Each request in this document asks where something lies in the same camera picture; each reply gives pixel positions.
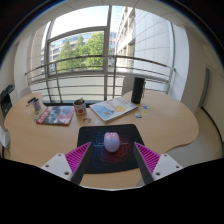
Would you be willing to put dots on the black drink bottle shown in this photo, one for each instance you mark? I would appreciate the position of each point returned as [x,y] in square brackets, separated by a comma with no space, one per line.
[137,90]

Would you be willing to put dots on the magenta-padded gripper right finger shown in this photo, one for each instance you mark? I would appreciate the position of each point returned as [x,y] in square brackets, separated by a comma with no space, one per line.
[148,158]

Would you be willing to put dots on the small round blue sticker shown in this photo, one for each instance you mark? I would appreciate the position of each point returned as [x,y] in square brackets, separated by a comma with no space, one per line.
[145,107]
[138,115]

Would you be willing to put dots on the red magazine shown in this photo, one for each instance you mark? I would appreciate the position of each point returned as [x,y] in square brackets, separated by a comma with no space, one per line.
[56,115]

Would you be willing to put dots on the grey metal railing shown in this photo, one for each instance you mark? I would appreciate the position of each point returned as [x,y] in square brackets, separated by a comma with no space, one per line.
[83,57]

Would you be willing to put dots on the black mouse pad with swirl print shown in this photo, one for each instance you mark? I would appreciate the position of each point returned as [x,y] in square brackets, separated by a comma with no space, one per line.
[110,163]

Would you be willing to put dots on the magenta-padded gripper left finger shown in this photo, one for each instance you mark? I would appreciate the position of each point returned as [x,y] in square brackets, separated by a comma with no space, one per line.
[77,156]

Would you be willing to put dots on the white red mug with plant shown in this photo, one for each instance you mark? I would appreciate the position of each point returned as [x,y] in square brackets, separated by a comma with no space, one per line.
[80,108]

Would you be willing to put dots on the dark pen cup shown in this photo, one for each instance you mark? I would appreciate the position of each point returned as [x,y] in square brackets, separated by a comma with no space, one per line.
[36,105]

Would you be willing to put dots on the pink and lilac computer mouse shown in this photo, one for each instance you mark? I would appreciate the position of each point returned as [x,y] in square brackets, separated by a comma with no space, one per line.
[111,141]

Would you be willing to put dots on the light blue magazine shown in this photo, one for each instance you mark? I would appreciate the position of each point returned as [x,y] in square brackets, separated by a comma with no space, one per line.
[113,109]

